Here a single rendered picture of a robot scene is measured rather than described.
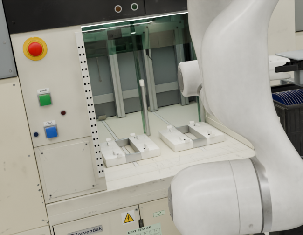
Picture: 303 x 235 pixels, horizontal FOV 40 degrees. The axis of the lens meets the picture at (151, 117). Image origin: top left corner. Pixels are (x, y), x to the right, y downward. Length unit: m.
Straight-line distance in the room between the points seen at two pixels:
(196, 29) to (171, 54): 1.40
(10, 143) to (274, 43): 0.88
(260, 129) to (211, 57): 0.13
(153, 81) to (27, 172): 1.07
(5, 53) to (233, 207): 0.82
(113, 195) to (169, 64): 1.08
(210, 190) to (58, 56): 0.75
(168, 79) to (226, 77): 1.70
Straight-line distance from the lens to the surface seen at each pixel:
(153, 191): 1.43
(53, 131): 1.29
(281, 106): 1.03
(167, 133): 1.76
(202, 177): 0.66
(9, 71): 1.25
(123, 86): 2.24
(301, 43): 1.56
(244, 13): 0.61
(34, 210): 1.39
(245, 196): 0.65
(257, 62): 0.62
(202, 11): 0.86
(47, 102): 1.27
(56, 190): 1.37
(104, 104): 2.24
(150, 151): 1.59
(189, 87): 0.99
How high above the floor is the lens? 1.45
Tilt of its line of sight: 16 degrees down
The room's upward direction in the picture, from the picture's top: 7 degrees counter-clockwise
